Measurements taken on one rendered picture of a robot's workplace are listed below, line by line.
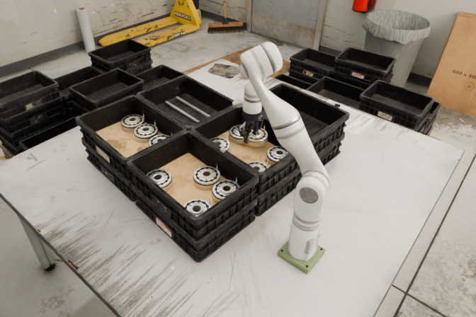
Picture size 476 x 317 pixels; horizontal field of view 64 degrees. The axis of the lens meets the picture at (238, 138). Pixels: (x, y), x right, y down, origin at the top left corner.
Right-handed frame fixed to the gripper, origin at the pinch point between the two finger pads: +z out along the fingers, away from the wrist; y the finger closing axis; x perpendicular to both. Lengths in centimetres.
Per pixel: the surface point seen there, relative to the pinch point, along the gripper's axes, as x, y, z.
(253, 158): -5.6, -3.4, 5.7
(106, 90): 146, 7, 40
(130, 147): 35, -36, 6
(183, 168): 9.0, -28.6, 5.9
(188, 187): -0.6, -33.8, 5.9
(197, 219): -22, -47, -4
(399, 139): -35, 73, 18
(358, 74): 33, 156, 35
